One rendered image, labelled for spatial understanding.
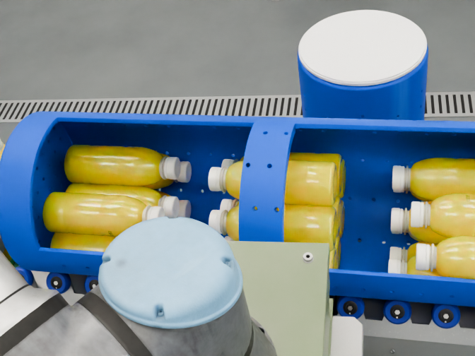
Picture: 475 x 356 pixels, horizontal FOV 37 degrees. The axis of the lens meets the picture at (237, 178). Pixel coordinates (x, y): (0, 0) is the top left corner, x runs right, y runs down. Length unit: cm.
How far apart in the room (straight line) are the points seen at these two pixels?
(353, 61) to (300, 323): 85
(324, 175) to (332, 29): 64
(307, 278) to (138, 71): 271
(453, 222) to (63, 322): 65
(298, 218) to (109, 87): 242
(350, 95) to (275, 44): 199
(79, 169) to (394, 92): 67
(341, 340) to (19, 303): 47
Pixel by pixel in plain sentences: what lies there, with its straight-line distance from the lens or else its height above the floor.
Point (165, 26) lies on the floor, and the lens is 377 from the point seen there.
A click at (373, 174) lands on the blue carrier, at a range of 128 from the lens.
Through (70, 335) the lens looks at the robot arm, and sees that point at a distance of 60.
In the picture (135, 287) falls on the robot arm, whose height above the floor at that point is 149.
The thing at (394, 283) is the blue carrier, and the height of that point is 109.
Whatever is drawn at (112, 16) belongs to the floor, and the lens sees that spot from 397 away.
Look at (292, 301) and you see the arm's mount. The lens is 84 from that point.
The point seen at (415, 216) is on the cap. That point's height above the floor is 113.
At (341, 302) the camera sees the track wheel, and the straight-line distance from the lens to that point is 119.
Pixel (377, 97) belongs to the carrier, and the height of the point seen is 100.
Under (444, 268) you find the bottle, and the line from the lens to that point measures 106.
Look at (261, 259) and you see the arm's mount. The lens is 87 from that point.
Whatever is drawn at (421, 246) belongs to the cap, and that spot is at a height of 112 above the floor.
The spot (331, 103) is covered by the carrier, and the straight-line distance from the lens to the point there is 155.
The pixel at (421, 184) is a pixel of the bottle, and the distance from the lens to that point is 115.
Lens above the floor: 195
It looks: 44 degrees down
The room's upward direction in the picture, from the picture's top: 11 degrees counter-clockwise
